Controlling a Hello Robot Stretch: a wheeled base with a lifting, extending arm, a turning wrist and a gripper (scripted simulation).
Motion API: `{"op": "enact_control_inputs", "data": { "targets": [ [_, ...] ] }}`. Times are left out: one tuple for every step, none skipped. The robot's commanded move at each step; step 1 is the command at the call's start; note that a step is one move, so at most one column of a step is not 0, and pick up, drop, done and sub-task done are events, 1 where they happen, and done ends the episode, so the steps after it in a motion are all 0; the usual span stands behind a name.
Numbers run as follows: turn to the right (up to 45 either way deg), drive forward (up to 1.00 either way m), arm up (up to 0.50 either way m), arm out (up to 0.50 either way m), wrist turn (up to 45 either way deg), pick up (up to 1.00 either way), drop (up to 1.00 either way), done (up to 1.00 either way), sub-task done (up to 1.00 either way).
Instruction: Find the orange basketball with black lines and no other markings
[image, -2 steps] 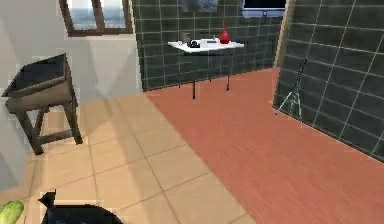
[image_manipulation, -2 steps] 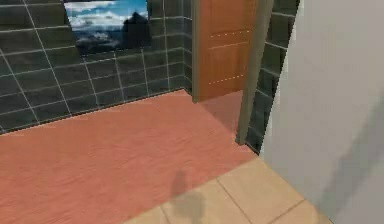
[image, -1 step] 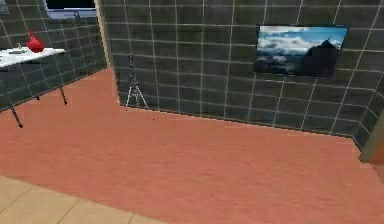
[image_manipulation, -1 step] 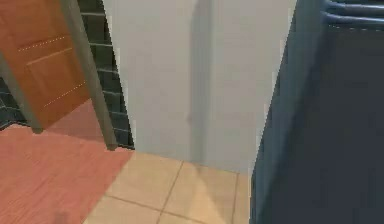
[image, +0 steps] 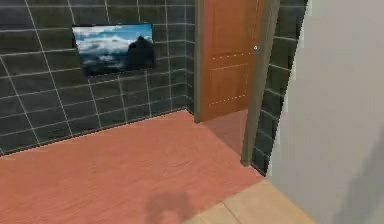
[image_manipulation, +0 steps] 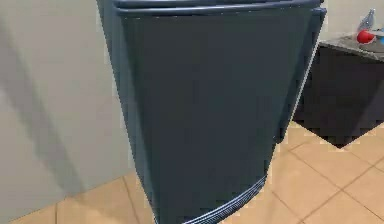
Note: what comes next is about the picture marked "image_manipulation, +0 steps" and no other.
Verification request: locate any dark blue fridge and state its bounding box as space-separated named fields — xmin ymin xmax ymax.
xmin=95 ymin=0 xmax=328 ymax=224

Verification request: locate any dark kitchen counter cabinet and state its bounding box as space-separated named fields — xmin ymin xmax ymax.
xmin=293 ymin=32 xmax=384 ymax=149

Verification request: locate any blue dish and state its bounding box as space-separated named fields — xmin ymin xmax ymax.
xmin=371 ymin=27 xmax=384 ymax=46

